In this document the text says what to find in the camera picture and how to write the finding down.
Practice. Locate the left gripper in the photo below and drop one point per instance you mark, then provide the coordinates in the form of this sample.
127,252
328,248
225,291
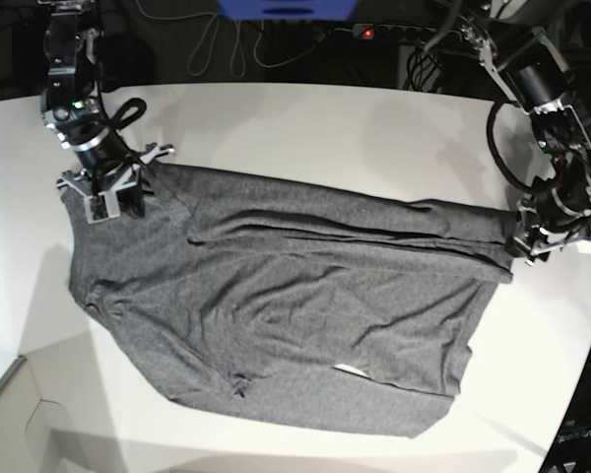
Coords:
540,230

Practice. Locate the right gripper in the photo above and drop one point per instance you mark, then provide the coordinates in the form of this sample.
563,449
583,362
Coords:
118,187

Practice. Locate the grey long-sleeve t-shirt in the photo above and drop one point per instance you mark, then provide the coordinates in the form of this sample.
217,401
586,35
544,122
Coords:
290,303

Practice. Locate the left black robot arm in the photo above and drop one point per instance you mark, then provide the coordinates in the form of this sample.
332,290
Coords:
532,74

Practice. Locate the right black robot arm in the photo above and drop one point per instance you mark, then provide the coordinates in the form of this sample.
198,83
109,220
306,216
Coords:
71,105

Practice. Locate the blue plastic panel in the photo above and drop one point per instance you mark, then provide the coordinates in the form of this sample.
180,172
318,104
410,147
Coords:
290,10

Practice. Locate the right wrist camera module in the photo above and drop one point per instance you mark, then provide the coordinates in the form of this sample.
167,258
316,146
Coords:
102,207

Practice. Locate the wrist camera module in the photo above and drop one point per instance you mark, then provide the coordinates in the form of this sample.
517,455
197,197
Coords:
102,207
584,246

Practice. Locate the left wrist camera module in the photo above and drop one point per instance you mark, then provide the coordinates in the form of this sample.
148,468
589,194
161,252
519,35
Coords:
584,246

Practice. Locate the black power strip red switch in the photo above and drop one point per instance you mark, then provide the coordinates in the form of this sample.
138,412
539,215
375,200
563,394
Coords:
401,34

